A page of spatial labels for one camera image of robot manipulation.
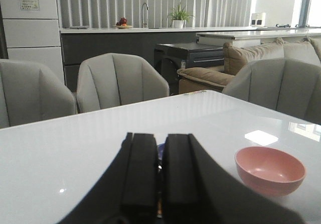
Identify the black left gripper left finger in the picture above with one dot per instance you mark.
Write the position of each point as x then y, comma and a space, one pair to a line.
126, 191

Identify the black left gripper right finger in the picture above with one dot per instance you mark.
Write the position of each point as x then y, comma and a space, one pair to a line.
198, 190

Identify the glass pot lid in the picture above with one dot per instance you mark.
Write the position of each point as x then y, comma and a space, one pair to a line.
160, 150

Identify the pink bowl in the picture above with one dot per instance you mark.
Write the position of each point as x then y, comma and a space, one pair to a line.
269, 171

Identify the beige sofa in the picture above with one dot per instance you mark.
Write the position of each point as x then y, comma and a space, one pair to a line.
193, 79

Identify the right grey chair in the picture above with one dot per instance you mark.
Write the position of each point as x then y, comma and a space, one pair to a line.
114, 79

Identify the left grey chair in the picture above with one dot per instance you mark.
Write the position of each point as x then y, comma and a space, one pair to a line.
31, 92

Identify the grey side chair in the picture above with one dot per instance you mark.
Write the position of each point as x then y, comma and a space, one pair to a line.
285, 85

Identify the dark grey kitchen counter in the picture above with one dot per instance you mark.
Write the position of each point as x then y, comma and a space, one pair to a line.
79, 45

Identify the fruit plate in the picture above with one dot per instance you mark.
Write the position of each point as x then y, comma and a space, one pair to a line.
123, 24

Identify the small potted plant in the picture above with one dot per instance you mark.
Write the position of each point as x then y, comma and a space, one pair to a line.
179, 16

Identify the chrome faucet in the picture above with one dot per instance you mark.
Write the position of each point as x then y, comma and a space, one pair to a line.
144, 15

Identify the white refrigerator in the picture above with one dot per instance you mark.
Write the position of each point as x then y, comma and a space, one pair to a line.
31, 29

